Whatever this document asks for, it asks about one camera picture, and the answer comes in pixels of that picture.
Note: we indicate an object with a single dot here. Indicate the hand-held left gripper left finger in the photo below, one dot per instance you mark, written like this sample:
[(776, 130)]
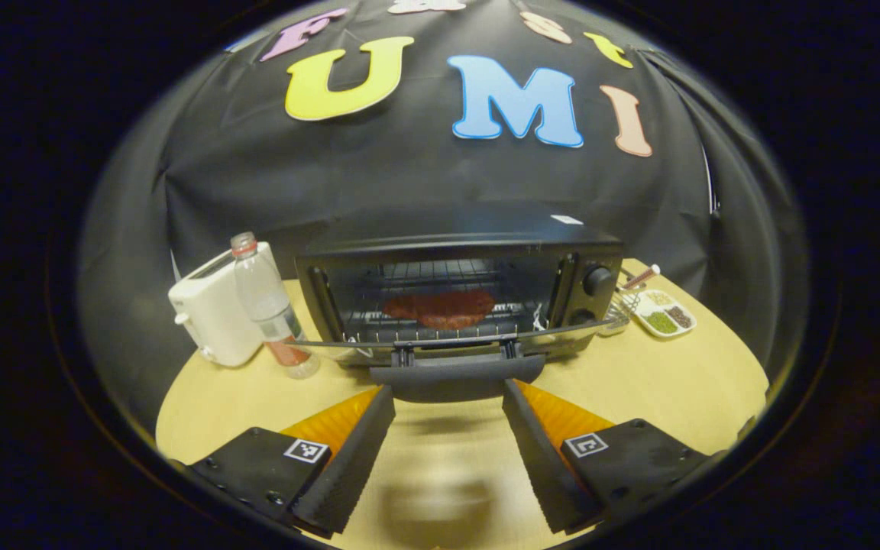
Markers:
[(348, 466)]

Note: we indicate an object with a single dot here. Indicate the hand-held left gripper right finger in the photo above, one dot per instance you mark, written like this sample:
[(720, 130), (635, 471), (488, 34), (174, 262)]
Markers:
[(547, 466)]

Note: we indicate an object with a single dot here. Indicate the red meat steak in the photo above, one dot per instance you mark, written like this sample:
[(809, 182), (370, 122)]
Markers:
[(440, 308)]

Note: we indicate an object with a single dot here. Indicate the black electric oven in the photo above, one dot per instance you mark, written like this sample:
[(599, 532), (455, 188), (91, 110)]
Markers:
[(455, 229)]

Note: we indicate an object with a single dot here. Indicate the metal oven rack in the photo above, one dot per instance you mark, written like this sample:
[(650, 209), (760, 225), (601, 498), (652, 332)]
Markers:
[(367, 325)]

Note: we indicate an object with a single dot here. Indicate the white divided dish with beans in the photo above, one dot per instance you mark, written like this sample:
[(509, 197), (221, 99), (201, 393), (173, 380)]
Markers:
[(661, 321)]

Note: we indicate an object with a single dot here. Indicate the clear plastic bottle red label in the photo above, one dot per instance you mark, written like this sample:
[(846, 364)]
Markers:
[(260, 290)]

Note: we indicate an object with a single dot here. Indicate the white toaster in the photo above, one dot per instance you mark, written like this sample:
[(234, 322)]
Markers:
[(211, 313)]

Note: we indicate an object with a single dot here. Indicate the red and white stick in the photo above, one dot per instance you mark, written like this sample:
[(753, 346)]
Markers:
[(642, 276)]

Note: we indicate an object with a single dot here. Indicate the black backdrop cloth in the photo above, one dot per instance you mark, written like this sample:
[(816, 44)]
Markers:
[(425, 176)]

